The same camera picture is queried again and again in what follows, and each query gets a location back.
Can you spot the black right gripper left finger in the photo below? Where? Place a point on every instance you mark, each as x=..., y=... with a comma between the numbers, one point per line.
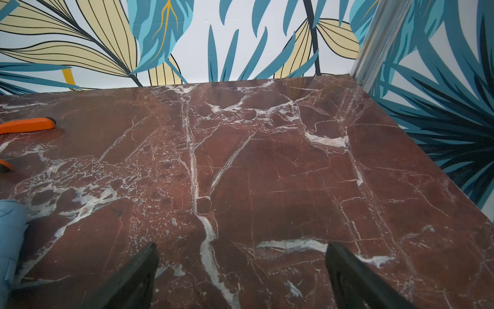
x=132, y=286

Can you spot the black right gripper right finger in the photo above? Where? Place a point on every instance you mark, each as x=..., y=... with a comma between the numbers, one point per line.
x=355, y=285

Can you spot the light blue folded umbrella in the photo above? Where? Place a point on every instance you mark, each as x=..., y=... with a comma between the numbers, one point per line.
x=13, y=225

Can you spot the orange handled pliers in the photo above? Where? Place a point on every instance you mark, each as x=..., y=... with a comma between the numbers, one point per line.
x=28, y=125

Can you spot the aluminium frame post right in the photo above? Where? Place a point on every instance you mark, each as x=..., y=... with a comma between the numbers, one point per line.
x=383, y=29

